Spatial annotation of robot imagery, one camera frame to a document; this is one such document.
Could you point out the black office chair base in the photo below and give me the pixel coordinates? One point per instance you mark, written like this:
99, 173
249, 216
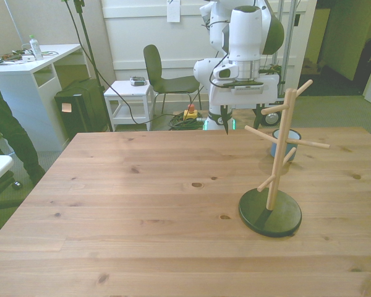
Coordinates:
3, 191

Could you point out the grey device on stool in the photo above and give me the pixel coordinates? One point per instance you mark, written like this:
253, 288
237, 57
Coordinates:
138, 81

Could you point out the small white stool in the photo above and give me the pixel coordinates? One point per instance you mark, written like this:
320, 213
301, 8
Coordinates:
128, 92

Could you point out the blue enamel mug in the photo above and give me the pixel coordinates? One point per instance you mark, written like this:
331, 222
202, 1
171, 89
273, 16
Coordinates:
292, 136

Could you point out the small white box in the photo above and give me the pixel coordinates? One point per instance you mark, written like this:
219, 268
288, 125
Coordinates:
28, 57

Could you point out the black tripod stand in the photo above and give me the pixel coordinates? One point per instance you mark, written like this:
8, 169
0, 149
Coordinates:
89, 58

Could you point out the dark plastic chair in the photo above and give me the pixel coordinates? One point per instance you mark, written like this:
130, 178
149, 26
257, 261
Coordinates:
160, 77

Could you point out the aluminium frame posts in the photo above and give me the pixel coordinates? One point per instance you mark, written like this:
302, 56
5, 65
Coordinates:
292, 37

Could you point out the clear plastic bottle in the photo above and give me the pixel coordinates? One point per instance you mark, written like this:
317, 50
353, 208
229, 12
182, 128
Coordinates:
36, 48

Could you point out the wooden mug tree black base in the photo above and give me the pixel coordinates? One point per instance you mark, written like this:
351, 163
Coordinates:
276, 213

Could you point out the person in dark trousers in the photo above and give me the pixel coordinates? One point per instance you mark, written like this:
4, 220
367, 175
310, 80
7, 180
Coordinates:
9, 130

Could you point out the orange sticky note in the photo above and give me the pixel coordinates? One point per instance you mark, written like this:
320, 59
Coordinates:
66, 107

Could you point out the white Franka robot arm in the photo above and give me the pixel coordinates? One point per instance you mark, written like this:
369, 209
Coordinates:
245, 34

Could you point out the yellow emergency stop button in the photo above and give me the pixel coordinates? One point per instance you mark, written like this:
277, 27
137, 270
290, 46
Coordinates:
190, 113

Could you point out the white desk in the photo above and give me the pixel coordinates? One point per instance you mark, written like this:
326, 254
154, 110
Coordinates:
24, 92

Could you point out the white paper sheet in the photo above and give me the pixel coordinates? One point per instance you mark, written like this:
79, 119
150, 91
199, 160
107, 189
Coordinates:
173, 10

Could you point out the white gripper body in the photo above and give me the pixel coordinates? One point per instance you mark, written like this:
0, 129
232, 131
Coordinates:
250, 94

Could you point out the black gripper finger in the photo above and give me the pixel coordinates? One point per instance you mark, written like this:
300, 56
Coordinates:
226, 120
258, 117

